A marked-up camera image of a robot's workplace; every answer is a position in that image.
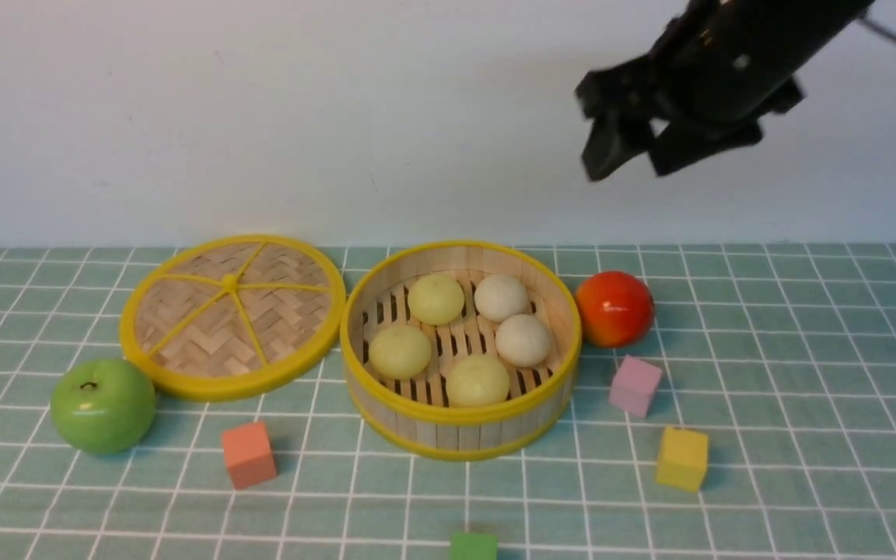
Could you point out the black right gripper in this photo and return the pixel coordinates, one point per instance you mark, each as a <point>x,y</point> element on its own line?
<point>714,70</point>

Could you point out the white bun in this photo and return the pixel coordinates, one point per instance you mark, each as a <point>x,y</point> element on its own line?
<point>523,341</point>
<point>500,296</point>

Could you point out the yellow bun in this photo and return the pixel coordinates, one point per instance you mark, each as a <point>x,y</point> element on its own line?
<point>477,381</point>
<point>400,352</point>
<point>436,299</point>

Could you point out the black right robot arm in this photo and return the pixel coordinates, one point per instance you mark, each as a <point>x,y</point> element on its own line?
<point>808,26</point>

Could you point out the bamboo steamer tray yellow rim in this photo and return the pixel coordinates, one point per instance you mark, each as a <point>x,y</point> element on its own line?
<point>416,414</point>

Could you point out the yellow-rimmed bamboo steamer lid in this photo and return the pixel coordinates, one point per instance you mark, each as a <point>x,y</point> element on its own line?
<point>234,318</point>

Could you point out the red orange tomato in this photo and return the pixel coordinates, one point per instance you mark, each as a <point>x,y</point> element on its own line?
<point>616,308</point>

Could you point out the pink cube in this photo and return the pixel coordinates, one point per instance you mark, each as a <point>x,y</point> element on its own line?
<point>634,386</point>

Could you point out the yellow cube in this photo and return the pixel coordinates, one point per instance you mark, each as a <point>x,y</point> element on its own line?
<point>683,458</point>

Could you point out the green cube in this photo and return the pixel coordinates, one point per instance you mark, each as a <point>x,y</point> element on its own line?
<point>473,546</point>

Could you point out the orange cube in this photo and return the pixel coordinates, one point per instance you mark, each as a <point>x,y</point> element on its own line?
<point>248,456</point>

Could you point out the green apple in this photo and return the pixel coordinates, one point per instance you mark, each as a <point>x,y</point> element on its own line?
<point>103,406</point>

